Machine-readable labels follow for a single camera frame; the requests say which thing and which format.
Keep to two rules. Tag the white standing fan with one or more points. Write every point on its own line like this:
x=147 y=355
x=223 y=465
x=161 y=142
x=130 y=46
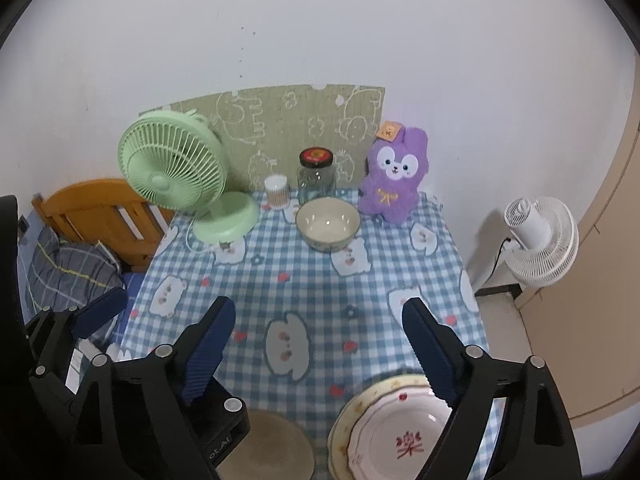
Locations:
x=543 y=244

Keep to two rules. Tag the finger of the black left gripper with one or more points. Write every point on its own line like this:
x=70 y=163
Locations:
x=99 y=312

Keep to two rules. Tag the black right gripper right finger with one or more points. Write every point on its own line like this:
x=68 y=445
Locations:
x=535 y=440

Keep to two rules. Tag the green patterned wall mat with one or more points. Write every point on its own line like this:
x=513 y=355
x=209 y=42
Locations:
x=264 y=129

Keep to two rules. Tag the ceramic bowl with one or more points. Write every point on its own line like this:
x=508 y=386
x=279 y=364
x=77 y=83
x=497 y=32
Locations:
x=274 y=448
x=327 y=224

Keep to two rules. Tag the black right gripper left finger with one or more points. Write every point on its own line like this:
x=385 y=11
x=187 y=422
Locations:
x=166 y=416

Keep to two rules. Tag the blue checkered tablecloth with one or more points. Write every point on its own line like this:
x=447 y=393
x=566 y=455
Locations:
x=311 y=329

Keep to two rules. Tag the white plate red pattern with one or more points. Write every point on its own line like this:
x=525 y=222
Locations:
x=396 y=434

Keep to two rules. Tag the grey plaid pillow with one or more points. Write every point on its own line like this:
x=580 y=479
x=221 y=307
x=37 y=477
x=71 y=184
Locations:
x=63 y=274

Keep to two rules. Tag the glass jar dark lid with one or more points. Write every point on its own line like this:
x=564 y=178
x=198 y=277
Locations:
x=316 y=176

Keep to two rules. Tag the toothpick container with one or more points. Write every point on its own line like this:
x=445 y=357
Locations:
x=276 y=188

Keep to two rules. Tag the green desk fan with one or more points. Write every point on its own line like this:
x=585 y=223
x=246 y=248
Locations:
x=174 y=160

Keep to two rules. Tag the purple plush bunny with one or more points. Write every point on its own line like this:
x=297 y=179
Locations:
x=396 y=165

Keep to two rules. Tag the large yellow floral plate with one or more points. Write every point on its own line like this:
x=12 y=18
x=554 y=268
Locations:
x=342 y=428

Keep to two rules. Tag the wooden bed headboard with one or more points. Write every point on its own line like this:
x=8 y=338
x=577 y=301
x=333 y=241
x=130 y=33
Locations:
x=110 y=212

